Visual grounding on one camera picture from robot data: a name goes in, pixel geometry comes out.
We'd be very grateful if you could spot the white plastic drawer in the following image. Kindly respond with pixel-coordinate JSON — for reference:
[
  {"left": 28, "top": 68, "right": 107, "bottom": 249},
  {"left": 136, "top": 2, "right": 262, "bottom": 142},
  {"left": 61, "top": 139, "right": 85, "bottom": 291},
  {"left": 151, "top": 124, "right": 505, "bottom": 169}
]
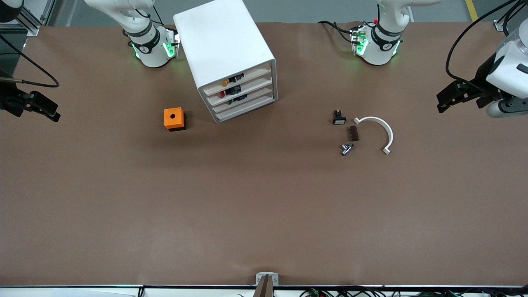
[
  {"left": 199, "top": 61, "right": 276, "bottom": 98},
  {"left": 203, "top": 70, "right": 276, "bottom": 106},
  {"left": 208, "top": 80, "right": 277, "bottom": 115},
  {"left": 212, "top": 89, "right": 278, "bottom": 123}
]

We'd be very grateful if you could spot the white drawer cabinet housing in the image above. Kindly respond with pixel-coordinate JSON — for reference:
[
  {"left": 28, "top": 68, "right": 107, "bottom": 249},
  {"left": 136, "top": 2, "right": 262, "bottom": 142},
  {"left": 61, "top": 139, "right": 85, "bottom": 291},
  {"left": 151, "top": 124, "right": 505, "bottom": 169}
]
[{"left": 173, "top": 0, "right": 278, "bottom": 124}]

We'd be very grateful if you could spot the aluminium frame profile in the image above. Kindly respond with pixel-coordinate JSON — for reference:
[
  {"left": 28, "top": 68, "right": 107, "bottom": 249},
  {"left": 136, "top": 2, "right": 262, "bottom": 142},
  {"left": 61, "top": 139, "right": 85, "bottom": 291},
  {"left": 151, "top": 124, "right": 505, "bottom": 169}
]
[
  {"left": 494, "top": 0, "right": 528, "bottom": 33},
  {"left": 0, "top": 0, "right": 56, "bottom": 37}
]

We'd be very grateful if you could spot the white half-ring pipe clamp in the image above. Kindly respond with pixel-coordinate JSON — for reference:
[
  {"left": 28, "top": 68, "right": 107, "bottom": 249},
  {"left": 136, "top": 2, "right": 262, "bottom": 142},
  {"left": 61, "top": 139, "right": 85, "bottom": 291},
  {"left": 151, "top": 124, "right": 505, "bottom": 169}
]
[{"left": 353, "top": 116, "right": 394, "bottom": 156}]

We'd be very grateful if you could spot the orange button enclosure box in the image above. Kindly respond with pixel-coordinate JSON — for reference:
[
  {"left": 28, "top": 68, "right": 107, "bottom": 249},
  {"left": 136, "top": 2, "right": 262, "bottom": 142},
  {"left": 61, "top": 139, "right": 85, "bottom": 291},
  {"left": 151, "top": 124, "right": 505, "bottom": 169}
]
[{"left": 163, "top": 107, "right": 186, "bottom": 132}]

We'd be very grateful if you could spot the black base cable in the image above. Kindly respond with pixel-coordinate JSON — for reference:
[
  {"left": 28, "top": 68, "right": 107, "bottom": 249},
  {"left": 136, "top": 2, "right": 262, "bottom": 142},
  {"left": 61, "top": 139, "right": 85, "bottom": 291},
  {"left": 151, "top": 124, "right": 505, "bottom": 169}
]
[{"left": 318, "top": 20, "right": 356, "bottom": 44}]

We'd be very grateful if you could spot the white table edge rail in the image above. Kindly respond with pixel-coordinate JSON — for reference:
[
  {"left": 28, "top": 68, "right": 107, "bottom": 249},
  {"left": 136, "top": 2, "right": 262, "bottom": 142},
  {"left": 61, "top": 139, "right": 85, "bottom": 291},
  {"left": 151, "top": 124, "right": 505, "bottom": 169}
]
[{"left": 0, "top": 284, "right": 528, "bottom": 297}]

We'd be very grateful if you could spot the black cable bundle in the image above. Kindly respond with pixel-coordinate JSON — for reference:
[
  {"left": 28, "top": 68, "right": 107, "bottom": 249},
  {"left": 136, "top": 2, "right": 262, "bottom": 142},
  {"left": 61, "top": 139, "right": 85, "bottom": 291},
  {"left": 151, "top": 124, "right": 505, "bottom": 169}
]
[{"left": 299, "top": 287, "right": 528, "bottom": 297}]

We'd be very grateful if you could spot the grey metal bracket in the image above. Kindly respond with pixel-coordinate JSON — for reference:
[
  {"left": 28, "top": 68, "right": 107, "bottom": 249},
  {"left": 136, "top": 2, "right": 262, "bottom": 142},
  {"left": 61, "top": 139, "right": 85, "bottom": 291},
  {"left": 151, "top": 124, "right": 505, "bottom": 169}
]
[{"left": 255, "top": 272, "right": 279, "bottom": 286}]

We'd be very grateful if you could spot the brown post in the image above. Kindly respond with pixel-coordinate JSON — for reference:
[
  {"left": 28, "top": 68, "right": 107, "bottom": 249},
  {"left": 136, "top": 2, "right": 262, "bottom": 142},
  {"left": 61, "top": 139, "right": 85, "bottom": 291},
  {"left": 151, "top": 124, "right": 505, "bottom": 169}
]
[{"left": 252, "top": 275, "right": 274, "bottom": 297}]

